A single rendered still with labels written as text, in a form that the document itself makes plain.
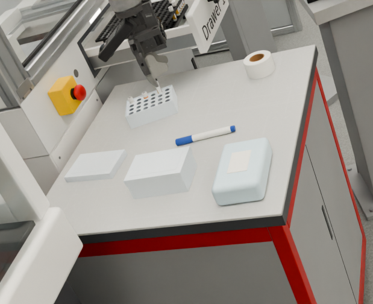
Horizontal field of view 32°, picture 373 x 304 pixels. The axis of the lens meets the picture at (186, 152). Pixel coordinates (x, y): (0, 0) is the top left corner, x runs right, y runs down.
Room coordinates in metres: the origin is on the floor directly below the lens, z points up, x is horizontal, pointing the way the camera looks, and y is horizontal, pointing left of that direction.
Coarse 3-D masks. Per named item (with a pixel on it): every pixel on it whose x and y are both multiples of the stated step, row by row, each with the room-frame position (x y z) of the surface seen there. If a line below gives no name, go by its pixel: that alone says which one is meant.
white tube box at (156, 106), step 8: (168, 88) 1.47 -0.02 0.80; (152, 96) 1.46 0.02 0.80; (160, 96) 1.45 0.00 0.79; (168, 96) 1.43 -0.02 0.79; (176, 96) 1.46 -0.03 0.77; (128, 104) 1.47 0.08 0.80; (136, 104) 1.46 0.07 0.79; (144, 104) 1.44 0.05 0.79; (152, 104) 1.42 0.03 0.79; (160, 104) 1.40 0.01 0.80; (168, 104) 1.39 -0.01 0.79; (176, 104) 1.41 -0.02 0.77; (128, 112) 1.43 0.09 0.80; (136, 112) 1.41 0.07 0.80; (144, 112) 1.40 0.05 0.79; (152, 112) 1.40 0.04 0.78; (160, 112) 1.40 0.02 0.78; (168, 112) 1.39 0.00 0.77; (176, 112) 1.39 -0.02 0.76; (128, 120) 1.41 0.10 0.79; (136, 120) 1.41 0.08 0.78; (144, 120) 1.41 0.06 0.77; (152, 120) 1.40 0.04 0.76
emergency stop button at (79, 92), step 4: (80, 84) 1.49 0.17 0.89; (76, 88) 1.47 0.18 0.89; (80, 88) 1.47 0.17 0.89; (84, 88) 1.49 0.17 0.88; (76, 92) 1.46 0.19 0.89; (80, 92) 1.47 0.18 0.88; (84, 92) 1.48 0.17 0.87; (76, 96) 1.46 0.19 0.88; (80, 96) 1.46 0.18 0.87; (84, 96) 1.47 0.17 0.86; (80, 100) 1.47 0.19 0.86
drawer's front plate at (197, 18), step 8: (200, 0) 1.59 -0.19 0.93; (224, 0) 1.74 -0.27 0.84; (192, 8) 1.55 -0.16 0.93; (200, 8) 1.57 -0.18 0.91; (208, 8) 1.62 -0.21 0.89; (216, 8) 1.67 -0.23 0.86; (224, 8) 1.72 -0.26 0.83; (192, 16) 1.52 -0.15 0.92; (200, 16) 1.56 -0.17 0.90; (208, 16) 1.60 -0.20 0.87; (216, 16) 1.65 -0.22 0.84; (192, 24) 1.52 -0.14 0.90; (200, 24) 1.54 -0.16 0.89; (208, 24) 1.59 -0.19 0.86; (216, 24) 1.63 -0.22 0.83; (192, 32) 1.52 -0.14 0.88; (200, 32) 1.52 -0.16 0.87; (208, 32) 1.57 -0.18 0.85; (200, 40) 1.52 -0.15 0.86; (208, 40) 1.55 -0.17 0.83; (200, 48) 1.52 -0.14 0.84; (208, 48) 1.53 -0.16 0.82
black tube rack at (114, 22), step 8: (168, 0) 1.79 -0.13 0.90; (160, 8) 1.74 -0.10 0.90; (184, 8) 1.74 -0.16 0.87; (160, 16) 1.68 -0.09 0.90; (176, 16) 1.71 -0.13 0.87; (184, 16) 1.76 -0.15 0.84; (112, 24) 1.78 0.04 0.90; (168, 24) 1.69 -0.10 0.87; (176, 24) 1.66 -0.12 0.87; (104, 32) 1.75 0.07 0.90; (112, 32) 1.73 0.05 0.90; (96, 40) 1.71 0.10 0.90; (104, 40) 1.72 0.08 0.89
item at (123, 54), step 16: (160, 0) 1.83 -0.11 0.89; (192, 0) 1.78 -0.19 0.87; (112, 16) 1.91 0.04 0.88; (96, 32) 1.80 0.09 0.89; (176, 32) 1.56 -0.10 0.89; (96, 48) 1.67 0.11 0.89; (128, 48) 1.63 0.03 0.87; (176, 48) 1.57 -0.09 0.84; (96, 64) 1.68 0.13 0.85; (112, 64) 1.66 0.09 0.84
